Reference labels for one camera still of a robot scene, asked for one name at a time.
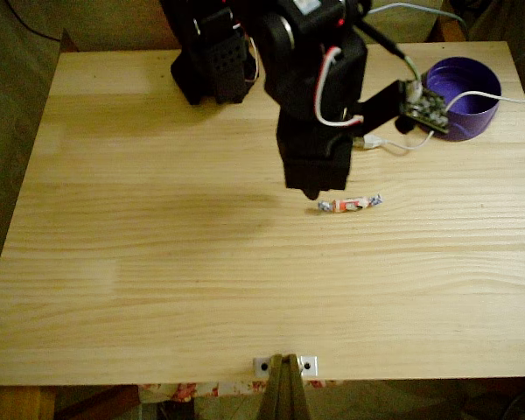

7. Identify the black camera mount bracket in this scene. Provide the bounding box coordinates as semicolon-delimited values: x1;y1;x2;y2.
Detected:
353;80;407;137

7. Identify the thin black cable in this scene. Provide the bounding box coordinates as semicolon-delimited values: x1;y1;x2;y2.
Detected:
6;0;63;44

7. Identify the metal bracket plate with hole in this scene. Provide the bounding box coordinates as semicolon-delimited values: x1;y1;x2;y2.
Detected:
297;354;320;378
252;356;273;377

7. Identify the bare camera circuit board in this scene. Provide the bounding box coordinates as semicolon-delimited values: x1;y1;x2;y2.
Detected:
397;78;451;134

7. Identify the white USB cable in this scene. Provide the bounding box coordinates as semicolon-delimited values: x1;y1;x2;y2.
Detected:
353;85;525;152

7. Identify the red and white servo wire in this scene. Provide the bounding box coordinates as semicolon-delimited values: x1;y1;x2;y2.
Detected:
313;45;366;128

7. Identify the purple round bowl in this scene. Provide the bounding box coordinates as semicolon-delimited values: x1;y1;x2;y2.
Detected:
419;56;503;142

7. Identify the wooden trestle beam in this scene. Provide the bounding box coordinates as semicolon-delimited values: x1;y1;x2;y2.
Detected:
0;384;57;420

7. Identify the candy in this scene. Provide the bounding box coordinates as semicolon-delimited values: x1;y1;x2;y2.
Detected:
317;192;384;214

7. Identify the grey cable with black plug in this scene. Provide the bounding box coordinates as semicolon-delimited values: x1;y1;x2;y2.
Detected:
358;2;470;85

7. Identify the floral cloth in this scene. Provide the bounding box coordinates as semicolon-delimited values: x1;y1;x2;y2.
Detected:
138;379;336;404

